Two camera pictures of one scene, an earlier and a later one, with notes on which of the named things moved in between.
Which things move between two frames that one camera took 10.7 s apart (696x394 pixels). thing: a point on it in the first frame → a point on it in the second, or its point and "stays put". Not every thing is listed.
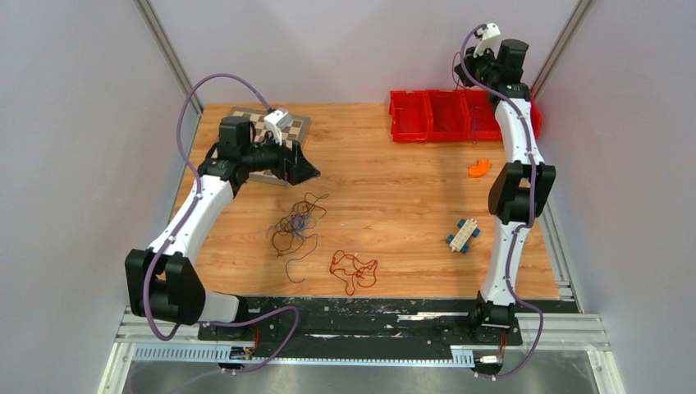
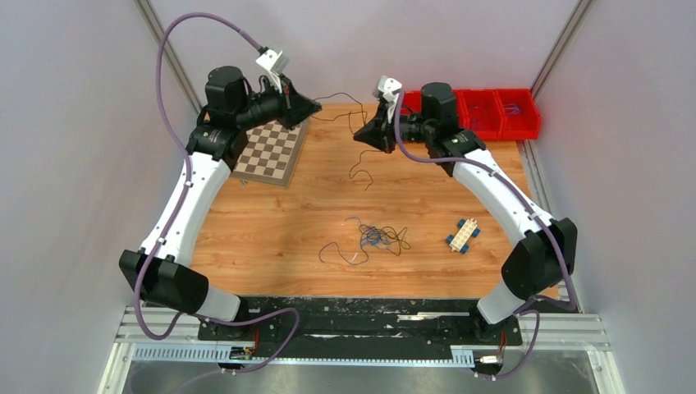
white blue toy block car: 460,240 stays put
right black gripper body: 483,66 → 389,126
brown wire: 290,233 → 349,113
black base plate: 485,322 stays put
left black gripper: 290,164 → 295,108
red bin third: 478,117 stays put
